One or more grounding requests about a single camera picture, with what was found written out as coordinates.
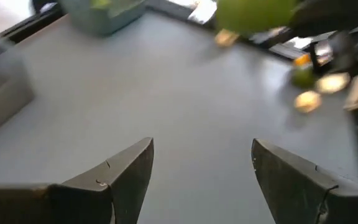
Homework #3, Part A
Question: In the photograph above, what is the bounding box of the grey translucent plastic basket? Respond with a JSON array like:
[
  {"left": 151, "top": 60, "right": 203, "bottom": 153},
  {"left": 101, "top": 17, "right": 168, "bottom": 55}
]
[{"left": 0, "top": 39, "right": 35, "bottom": 141}]

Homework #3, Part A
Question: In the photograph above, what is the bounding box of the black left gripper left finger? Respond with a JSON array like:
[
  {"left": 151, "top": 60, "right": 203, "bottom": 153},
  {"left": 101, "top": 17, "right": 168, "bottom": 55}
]
[{"left": 0, "top": 137, "right": 155, "bottom": 224}]

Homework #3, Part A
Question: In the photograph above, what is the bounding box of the green lime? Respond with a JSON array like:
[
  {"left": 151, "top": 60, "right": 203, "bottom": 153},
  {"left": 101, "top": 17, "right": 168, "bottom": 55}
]
[
  {"left": 215, "top": 0, "right": 298, "bottom": 35},
  {"left": 90, "top": 0, "right": 113, "bottom": 9}
]

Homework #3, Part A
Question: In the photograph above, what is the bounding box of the orange-yellow lemon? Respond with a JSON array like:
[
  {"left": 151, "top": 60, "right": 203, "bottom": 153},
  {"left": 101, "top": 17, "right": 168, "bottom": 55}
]
[{"left": 293, "top": 53, "right": 312, "bottom": 67}]

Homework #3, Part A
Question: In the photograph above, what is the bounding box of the dark green avocado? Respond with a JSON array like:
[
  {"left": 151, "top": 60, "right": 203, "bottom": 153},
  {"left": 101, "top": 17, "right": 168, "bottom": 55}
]
[{"left": 290, "top": 66, "right": 317, "bottom": 90}]

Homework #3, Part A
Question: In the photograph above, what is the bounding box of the teal plastic basket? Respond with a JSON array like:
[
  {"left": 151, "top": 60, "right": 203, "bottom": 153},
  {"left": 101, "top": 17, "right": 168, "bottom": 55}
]
[{"left": 57, "top": 0, "right": 150, "bottom": 35}]

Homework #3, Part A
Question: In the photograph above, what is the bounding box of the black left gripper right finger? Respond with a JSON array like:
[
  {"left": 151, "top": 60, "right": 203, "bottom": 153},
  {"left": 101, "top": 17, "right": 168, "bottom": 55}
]
[{"left": 251, "top": 138, "right": 358, "bottom": 224}]

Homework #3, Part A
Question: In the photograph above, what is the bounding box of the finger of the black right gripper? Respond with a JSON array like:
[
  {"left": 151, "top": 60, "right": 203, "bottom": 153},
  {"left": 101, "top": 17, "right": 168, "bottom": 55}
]
[{"left": 290, "top": 0, "right": 358, "bottom": 37}]

